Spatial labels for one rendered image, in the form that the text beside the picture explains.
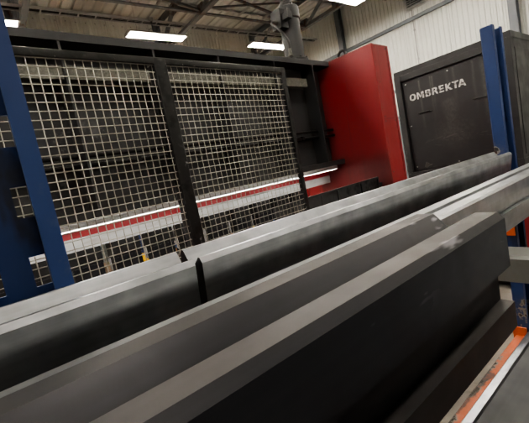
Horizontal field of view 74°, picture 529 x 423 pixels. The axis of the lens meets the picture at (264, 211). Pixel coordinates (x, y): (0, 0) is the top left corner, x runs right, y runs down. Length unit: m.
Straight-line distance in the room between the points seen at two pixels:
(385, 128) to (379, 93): 0.26
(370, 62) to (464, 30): 6.44
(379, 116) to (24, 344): 2.72
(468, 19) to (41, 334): 9.18
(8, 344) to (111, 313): 0.05
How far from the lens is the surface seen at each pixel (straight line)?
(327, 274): 0.19
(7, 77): 0.29
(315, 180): 2.95
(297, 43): 2.95
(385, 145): 2.82
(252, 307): 0.16
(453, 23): 9.36
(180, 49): 2.16
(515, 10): 8.75
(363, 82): 2.91
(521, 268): 0.46
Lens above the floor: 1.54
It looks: 6 degrees down
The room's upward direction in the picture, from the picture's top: 11 degrees counter-clockwise
